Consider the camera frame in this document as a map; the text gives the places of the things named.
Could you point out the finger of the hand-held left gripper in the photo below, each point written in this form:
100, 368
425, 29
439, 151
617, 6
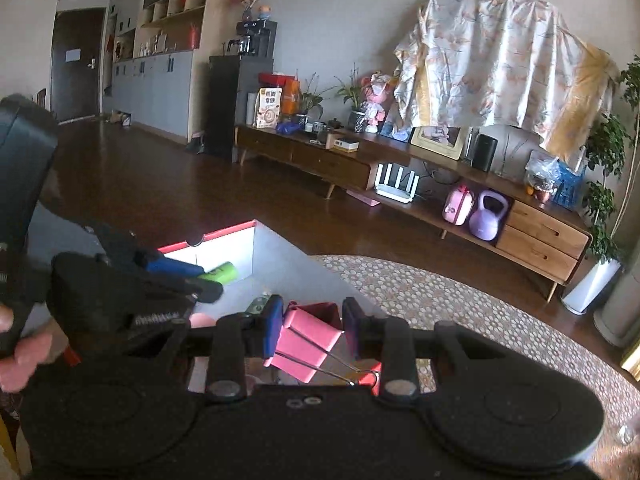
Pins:
175, 267
200, 291

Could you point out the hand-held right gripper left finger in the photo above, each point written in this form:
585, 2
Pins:
272, 325

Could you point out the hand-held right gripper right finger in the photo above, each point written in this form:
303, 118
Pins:
352, 327

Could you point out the green tube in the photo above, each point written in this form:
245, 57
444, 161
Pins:
222, 274

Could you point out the pink binder clip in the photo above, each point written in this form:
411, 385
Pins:
305, 340

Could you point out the red shoe box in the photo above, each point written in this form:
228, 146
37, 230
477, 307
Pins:
300, 280

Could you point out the person's left hand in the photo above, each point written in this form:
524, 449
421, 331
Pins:
22, 360

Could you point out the patterned lace tablecloth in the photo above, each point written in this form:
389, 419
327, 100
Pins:
450, 300

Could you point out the white router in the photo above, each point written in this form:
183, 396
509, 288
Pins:
395, 187

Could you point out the small pink case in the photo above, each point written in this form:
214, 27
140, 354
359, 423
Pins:
457, 207

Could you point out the black cabinet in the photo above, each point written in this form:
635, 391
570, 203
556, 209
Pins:
225, 110

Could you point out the purple kettlebell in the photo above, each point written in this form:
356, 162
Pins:
487, 220

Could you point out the wooden TV stand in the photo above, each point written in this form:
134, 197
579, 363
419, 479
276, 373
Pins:
320, 157

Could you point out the small white yellow box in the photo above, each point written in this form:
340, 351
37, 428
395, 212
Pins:
346, 146

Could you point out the beige printed box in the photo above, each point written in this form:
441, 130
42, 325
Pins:
267, 107

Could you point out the wooden drawer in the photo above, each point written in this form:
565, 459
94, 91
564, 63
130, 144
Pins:
547, 227
537, 255

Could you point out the orange box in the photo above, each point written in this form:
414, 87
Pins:
290, 97

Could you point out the potted plant dark pot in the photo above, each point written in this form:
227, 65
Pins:
357, 121

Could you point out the dark door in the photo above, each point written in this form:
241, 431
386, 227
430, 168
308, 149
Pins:
75, 85

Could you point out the thin-leaved potted plant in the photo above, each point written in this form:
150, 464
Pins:
307, 105

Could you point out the flat red box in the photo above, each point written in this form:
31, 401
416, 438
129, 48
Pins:
275, 80

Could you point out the black speaker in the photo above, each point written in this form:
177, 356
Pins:
485, 152

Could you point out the pink doll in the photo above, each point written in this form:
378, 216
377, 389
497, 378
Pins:
377, 102

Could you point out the white planter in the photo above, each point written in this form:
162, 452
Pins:
590, 287

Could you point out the black coffee machine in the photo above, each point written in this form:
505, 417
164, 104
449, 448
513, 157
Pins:
255, 40

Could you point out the clear plastic bag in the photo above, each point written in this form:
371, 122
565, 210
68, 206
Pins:
540, 170

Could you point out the grey curtain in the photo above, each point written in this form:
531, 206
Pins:
620, 310

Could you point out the yellow curtain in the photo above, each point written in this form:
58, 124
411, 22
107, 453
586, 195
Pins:
632, 362

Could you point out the drinking glass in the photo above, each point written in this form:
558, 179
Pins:
629, 435

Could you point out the leafy potted tree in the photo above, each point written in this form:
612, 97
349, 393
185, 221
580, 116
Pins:
607, 160

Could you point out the floral cloth cover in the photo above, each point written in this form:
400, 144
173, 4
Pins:
500, 60

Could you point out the grey wall cabinet with shelves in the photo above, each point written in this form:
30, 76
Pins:
165, 90

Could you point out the photo frame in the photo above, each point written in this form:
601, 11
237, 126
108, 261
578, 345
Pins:
437, 142

